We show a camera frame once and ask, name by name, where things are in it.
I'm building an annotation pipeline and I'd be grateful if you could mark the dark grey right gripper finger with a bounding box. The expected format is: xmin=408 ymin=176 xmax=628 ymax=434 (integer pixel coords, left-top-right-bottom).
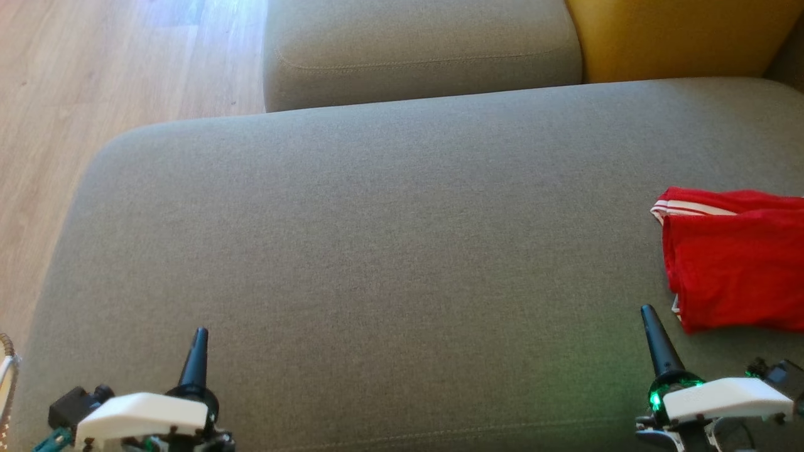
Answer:
xmin=641 ymin=304 xmax=685 ymax=377

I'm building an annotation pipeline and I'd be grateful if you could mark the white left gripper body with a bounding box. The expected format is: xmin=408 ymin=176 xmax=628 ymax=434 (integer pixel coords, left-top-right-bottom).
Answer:
xmin=74 ymin=386 xmax=236 ymax=452

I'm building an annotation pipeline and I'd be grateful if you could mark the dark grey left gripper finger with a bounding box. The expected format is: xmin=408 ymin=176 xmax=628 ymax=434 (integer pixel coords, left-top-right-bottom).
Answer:
xmin=179 ymin=328 xmax=209 ymax=387

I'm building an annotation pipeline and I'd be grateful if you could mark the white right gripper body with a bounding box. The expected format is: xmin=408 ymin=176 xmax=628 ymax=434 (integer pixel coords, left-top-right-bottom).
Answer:
xmin=634 ymin=370 xmax=793 ymax=452

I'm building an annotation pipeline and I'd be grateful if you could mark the red basketball jersey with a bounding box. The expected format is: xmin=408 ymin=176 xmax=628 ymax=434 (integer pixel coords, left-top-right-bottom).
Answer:
xmin=650 ymin=186 xmax=804 ymax=335

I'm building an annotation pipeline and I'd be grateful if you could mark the grey fabric couch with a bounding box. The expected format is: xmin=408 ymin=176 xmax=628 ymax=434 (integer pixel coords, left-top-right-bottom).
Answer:
xmin=13 ymin=77 xmax=804 ymax=452

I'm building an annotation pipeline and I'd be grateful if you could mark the yellow cushion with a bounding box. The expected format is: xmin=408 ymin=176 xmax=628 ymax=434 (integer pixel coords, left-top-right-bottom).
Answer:
xmin=565 ymin=0 xmax=804 ymax=84

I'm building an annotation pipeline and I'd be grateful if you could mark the grey upholstered sofa block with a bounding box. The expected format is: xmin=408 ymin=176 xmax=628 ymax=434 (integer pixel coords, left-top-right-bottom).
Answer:
xmin=263 ymin=0 xmax=584 ymax=114

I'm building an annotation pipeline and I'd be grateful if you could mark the black cable with teal connector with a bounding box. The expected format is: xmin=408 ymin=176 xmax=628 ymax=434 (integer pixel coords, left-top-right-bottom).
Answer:
xmin=33 ymin=427 xmax=73 ymax=452

